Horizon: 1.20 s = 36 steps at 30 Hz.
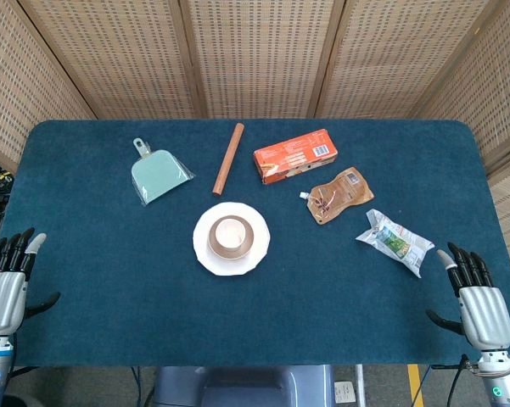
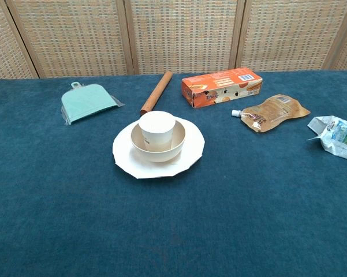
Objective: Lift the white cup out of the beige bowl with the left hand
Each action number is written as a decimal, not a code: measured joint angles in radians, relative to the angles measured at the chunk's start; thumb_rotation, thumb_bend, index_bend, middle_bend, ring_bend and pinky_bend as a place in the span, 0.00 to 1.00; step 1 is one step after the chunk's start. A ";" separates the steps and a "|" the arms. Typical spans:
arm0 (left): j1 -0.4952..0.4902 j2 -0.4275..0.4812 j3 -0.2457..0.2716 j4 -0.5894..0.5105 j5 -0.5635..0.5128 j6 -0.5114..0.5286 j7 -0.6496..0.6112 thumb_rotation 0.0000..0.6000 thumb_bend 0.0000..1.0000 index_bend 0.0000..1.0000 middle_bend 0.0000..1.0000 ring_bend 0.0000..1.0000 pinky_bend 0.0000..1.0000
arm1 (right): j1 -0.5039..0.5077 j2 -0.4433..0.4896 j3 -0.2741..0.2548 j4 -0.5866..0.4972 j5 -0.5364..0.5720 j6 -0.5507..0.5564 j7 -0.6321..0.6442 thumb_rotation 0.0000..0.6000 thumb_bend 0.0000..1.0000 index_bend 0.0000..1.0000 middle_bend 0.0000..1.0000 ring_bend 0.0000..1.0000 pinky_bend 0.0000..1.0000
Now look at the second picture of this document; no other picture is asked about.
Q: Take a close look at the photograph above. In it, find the crumpled white snack bag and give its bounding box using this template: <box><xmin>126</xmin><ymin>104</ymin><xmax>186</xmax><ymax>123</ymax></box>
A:
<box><xmin>307</xmin><ymin>115</ymin><xmax>347</xmax><ymax>163</ymax></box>

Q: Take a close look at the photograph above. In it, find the small white cup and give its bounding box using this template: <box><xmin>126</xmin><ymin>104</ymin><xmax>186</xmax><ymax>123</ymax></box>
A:
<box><xmin>138</xmin><ymin>110</ymin><xmax>176</xmax><ymax>152</ymax></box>

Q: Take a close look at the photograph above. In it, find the brown spouted drink pouch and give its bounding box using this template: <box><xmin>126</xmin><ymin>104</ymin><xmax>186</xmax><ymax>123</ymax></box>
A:
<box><xmin>231</xmin><ymin>93</ymin><xmax>311</xmax><ymax>133</ymax></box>

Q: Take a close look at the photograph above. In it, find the cream bowl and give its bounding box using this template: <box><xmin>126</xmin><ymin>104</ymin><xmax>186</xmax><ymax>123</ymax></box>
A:
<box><xmin>130</xmin><ymin>120</ymin><xmax>186</xmax><ymax>163</ymax></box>

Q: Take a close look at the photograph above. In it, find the woven rattan folding screen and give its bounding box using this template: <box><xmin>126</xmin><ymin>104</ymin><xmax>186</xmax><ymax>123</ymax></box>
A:
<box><xmin>0</xmin><ymin>0</ymin><xmax>347</xmax><ymax>81</ymax></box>

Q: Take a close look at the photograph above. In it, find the white paper plate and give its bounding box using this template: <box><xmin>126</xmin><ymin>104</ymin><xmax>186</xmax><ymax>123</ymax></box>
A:
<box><xmin>112</xmin><ymin>115</ymin><xmax>206</xmax><ymax>179</ymax></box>

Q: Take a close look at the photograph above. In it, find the mint green dustpan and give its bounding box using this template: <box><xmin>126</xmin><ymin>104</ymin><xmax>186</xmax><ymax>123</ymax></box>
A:
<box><xmin>60</xmin><ymin>81</ymin><xmax>125</xmax><ymax>126</ymax></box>

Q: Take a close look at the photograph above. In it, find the orange cracker box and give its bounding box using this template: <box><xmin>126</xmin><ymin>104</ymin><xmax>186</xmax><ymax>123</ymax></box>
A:
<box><xmin>181</xmin><ymin>67</ymin><xmax>264</xmax><ymax>109</ymax></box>

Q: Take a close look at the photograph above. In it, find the teal tablecloth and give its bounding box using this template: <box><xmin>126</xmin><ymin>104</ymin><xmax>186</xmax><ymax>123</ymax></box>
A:
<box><xmin>0</xmin><ymin>70</ymin><xmax>347</xmax><ymax>277</ymax></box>

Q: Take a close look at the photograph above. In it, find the wooden rolling pin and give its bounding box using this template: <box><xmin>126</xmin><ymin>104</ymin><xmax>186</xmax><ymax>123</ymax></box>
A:
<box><xmin>140</xmin><ymin>70</ymin><xmax>174</xmax><ymax>117</ymax></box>

